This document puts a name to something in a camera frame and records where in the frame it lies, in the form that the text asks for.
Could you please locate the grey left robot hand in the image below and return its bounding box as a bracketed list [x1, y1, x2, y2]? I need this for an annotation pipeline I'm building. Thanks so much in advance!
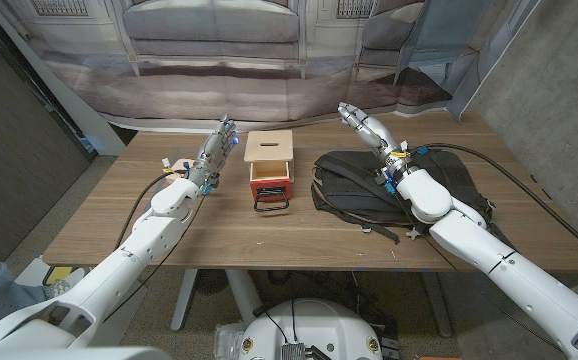
[186, 113, 240, 190]

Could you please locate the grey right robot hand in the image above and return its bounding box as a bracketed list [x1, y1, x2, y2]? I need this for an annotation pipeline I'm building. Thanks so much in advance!
[337, 101, 411, 186]

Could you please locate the black backpack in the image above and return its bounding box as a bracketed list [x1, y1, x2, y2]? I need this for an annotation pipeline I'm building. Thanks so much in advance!
[310, 148, 518, 246]

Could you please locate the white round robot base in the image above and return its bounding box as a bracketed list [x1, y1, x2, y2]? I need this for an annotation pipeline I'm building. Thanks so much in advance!
[236, 298, 385, 360]

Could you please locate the wooden box with red drawer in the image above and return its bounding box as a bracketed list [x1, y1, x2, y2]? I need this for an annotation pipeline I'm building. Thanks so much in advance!
[248, 160, 292, 214]

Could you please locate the small wooden block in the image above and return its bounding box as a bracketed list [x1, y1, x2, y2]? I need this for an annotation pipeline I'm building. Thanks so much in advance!
[165, 157, 195, 182]

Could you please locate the wooden box with slot lid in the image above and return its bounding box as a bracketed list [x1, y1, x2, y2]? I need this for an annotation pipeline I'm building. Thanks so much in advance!
[243, 129, 296, 184]

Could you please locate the white table leg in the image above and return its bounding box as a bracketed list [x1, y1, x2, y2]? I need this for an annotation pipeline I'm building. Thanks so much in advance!
[224, 268, 265, 327]
[170, 268, 200, 333]

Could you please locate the grey table leg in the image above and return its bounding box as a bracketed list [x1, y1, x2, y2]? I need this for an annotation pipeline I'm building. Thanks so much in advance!
[420, 272, 454, 339]

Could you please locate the clear plastic bag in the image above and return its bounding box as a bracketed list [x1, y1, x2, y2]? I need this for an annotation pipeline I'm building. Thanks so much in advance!
[212, 322, 246, 360]

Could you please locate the yellow flat item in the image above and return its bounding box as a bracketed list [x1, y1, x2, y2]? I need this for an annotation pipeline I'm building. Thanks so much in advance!
[43, 266, 74, 287]

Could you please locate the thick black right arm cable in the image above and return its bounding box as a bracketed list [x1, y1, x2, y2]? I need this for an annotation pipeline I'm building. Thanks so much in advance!
[416, 142, 578, 267]

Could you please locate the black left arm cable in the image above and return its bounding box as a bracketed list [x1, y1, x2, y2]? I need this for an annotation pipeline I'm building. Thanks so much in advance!
[112, 169, 191, 251]

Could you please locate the white backdrop frame post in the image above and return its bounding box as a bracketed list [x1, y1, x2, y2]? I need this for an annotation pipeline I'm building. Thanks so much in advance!
[0, 0, 128, 157]

